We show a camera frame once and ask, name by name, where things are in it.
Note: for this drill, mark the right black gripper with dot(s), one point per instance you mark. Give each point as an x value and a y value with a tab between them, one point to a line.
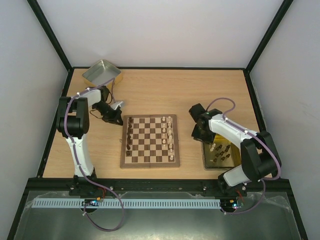
200	132

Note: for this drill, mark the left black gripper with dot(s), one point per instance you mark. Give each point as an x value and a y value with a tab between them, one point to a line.
113	120

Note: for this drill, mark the white pawn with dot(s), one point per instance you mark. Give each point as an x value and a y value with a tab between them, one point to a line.
212	147

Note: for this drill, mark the gold tin tray with pieces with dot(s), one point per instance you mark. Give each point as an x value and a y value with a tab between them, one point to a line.
221	154

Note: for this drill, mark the wooden chess board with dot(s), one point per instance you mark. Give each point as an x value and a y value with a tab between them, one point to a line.
150	141

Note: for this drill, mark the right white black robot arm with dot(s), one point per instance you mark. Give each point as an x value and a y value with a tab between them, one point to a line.
259	156

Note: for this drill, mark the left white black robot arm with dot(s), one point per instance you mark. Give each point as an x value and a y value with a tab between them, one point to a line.
73	122

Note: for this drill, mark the empty silver gold tin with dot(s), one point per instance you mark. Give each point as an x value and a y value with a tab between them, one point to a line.
101	72

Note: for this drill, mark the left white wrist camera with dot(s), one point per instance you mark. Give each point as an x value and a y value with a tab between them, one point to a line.
118	104

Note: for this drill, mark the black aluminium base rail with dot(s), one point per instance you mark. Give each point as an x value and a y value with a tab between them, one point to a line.
83	188

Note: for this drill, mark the grey slotted cable duct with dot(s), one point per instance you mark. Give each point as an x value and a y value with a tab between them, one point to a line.
74	203

